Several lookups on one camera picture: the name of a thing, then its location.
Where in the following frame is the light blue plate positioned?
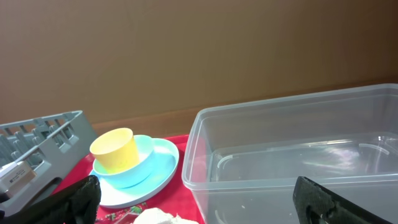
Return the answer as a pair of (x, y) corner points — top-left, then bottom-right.
(90, 138), (179, 209)

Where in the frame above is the grey dishwasher rack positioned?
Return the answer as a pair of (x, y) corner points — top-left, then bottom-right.
(1, 111), (97, 216)

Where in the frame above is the red plastic tray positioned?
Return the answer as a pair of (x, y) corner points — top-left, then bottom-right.
(53, 135), (204, 224)

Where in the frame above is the white tissue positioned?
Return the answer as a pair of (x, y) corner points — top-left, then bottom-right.
(133, 208), (198, 224)

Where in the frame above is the red snack wrapper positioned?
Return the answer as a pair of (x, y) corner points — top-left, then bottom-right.
(95, 202), (147, 224)

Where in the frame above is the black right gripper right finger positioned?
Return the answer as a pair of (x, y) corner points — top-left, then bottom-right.
(293, 176), (392, 224)

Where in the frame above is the clear plastic bin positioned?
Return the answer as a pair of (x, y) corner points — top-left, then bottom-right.
(182, 84), (397, 223)

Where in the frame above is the yellow plastic cup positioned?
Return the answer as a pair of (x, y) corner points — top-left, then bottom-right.
(90, 128), (139, 174)

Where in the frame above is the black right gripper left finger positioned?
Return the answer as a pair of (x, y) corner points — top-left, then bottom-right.
(1, 175), (101, 224)

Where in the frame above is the light blue bowl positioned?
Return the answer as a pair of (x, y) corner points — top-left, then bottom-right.
(93, 135), (156, 189)

